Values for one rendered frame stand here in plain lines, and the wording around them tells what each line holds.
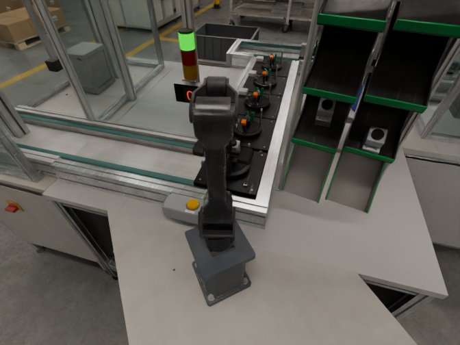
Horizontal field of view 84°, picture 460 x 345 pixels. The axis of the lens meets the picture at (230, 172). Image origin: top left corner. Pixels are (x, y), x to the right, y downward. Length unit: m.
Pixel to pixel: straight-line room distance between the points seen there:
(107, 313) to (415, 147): 1.94
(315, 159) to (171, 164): 0.59
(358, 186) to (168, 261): 0.68
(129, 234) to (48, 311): 1.13
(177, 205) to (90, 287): 1.19
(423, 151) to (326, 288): 0.93
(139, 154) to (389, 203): 1.08
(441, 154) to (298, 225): 0.87
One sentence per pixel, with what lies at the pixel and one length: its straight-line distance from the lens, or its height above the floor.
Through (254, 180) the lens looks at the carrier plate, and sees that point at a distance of 0.96.
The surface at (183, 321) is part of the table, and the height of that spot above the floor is 0.86.
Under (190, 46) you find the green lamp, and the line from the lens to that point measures 0.93.
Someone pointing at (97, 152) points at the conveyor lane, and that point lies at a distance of 1.30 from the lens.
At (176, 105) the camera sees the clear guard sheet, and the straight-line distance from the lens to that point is 1.12.
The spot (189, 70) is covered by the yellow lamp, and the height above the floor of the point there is 1.30.
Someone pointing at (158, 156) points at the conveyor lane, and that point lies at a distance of 1.18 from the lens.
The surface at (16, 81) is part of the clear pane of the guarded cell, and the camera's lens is 1.92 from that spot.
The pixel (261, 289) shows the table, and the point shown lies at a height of 0.86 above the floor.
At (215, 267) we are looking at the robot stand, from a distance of 0.67.
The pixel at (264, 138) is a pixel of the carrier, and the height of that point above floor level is 0.97.
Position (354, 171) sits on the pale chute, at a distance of 0.94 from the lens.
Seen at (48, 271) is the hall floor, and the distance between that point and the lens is 2.19.
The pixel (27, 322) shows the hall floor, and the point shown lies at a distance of 2.09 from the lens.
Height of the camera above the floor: 1.67
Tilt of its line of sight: 45 degrees down
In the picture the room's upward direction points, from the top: straight up
